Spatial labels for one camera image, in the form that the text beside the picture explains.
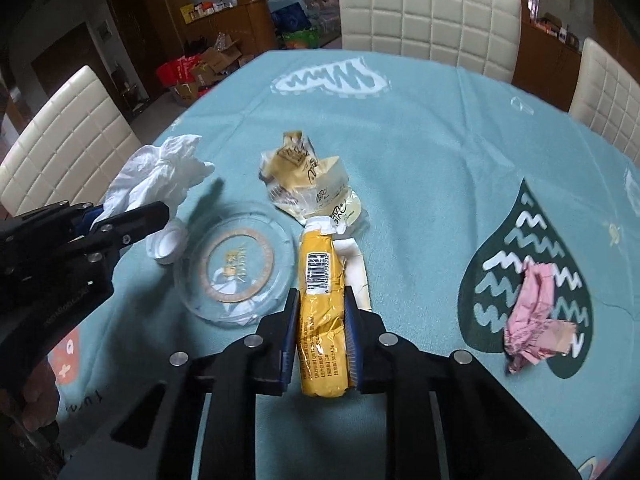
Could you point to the red shopping bag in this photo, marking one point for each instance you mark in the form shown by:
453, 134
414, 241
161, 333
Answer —
175, 69

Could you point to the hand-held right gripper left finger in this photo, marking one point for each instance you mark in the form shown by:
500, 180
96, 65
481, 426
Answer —
287, 355

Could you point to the wooden sideboard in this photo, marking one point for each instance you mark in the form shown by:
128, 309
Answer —
545, 60

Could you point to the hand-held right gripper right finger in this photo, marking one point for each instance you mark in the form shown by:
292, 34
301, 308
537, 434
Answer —
353, 350

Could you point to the cream quilted dining chair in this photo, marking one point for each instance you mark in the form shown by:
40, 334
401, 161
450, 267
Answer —
425, 10
610, 95
75, 135

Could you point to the white plastic lid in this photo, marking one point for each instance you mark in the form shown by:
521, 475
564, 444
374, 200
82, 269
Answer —
167, 245

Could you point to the pile of cardboard boxes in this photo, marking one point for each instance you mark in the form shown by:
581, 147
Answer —
215, 67

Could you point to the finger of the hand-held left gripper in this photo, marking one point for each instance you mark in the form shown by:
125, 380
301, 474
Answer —
92, 217
135, 225

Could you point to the clear plastic lid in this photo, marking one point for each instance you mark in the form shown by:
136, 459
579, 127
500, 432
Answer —
240, 265

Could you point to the large white tissue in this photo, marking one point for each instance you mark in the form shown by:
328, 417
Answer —
160, 170

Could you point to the yellow orange food packet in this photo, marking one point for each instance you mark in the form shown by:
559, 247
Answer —
320, 320

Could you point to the pink crumpled paper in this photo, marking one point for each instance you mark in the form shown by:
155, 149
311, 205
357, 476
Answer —
535, 295

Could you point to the wooden partition cabinet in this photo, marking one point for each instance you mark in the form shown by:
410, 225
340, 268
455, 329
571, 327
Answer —
250, 20

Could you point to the person's left hand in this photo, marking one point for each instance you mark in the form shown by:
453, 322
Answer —
42, 395

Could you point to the grey patterned sofa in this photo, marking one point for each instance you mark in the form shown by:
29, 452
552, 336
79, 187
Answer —
320, 10

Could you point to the pale yellow clear packet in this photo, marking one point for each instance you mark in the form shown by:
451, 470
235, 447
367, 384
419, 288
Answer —
305, 180

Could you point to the teal printed tablecloth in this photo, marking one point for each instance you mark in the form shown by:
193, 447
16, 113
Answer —
440, 160

